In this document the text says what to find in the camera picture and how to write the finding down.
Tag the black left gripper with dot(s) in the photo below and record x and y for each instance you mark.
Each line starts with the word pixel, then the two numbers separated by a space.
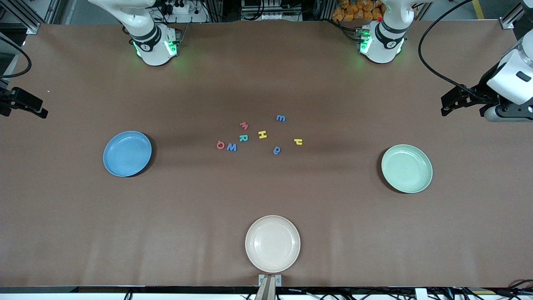
pixel 482 90

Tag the blue plate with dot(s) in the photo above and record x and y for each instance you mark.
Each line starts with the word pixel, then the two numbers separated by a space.
pixel 127 154

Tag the orange bags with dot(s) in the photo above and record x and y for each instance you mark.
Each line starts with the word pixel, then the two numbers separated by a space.
pixel 354 10

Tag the yellow foam capital H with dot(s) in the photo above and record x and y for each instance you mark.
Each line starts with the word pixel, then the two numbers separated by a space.
pixel 262 134

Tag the teal foam letter R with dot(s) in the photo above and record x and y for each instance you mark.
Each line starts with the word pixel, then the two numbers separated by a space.
pixel 243 138

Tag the red foam letter Q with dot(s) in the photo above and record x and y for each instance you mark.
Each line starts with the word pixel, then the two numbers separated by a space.
pixel 220 145

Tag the white power strip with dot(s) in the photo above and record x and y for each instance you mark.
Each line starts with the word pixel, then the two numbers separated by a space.
pixel 187 14

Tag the red foam letter m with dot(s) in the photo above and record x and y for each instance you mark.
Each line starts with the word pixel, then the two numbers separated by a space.
pixel 244 125

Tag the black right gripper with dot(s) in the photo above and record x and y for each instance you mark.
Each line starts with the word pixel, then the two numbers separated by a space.
pixel 8 101

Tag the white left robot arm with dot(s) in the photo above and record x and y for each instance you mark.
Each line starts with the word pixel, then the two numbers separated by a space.
pixel 385 41

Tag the green plate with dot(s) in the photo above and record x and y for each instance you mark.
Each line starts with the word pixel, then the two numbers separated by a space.
pixel 407 168

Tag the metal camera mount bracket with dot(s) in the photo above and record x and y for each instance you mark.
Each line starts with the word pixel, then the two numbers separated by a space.
pixel 270 283

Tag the blue foam letter a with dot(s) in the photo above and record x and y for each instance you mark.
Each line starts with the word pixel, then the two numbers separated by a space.
pixel 277 150

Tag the blue foam letter W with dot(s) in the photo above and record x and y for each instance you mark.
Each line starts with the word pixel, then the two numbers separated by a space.
pixel 232 147

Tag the aluminium frame profile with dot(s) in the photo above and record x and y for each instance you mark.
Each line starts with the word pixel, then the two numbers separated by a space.
pixel 37 16
pixel 511 16

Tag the brown table cover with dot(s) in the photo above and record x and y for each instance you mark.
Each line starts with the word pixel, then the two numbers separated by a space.
pixel 266 191

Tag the blue foam letter m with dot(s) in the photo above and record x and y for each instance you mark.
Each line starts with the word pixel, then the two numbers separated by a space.
pixel 281 118

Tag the beige plate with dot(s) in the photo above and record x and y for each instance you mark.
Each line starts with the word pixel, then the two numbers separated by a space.
pixel 272 243

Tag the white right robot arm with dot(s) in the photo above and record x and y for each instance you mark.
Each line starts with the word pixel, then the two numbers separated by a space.
pixel 150 46

